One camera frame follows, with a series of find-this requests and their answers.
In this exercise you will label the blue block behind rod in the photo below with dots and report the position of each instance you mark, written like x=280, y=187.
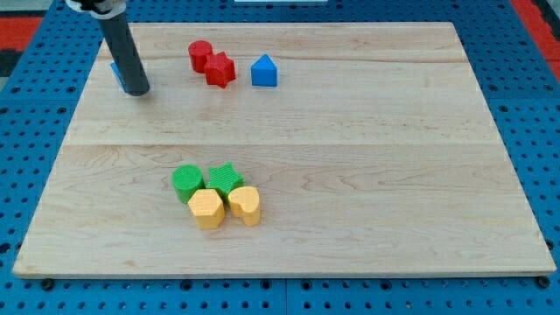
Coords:
x=117, y=74

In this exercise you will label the red cylinder block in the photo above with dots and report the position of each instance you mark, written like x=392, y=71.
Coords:
x=199, y=51

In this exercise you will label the green star block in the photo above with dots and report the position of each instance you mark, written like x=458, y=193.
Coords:
x=224, y=179

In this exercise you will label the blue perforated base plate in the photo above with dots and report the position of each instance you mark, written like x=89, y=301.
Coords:
x=47, y=51

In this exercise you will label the yellow hexagon block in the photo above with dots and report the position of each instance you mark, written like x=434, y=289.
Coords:
x=207, y=208

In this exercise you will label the blue triangle block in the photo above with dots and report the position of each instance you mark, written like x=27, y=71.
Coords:
x=264, y=72

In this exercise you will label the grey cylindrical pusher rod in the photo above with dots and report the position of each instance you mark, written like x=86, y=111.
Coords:
x=123, y=49

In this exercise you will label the yellow heart block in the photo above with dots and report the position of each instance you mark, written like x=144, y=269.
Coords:
x=244, y=203

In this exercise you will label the green cylinder block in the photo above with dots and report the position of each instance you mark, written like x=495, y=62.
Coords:
x=187, y=179

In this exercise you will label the red star block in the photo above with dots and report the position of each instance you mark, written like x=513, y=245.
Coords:
x=219, y=70

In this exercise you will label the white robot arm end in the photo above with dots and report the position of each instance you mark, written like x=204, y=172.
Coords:
x=98, y=9

